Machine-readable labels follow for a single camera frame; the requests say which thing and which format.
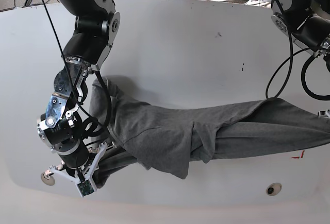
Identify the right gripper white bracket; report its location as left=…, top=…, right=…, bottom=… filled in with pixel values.
left=45, top=143, right=116, bottom=188

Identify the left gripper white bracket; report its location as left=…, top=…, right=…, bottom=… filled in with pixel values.
left=318, top=109, right=330, bottom=118

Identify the grey T-shirt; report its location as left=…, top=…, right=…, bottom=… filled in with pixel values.
left=90, top=78, right=329, bottom=179

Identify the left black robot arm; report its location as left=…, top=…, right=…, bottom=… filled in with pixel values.
left=271, top=0, right=329, bottom=101

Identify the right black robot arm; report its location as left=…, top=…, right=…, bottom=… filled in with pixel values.
left=37, top=0, right=120, bottom=196

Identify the red tape rectangle marking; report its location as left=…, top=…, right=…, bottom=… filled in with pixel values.
left=291, top=150, right=305, bottom=160

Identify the left round table grommet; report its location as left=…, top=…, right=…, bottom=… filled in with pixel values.
left=41, top=173, right=55, bottom=186

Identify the round table grommet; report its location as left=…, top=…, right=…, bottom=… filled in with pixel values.
left=41, top=173, right=55, bottom=186
left=266, top=182, right=282, bottom=196

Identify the right round table grommet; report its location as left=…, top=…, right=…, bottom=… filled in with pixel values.
left=266, top=182, right=282, bottom=196

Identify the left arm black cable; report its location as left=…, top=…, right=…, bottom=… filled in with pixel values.
left=262, top=0, right=330, bottom=101

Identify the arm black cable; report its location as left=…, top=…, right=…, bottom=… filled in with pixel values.
left=262, top=0, right=330, bottom=101
left=33, top=0, right=112, bottom=137

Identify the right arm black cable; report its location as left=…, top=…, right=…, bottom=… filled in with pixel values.
left=33, top=0, right=112, bottom=137

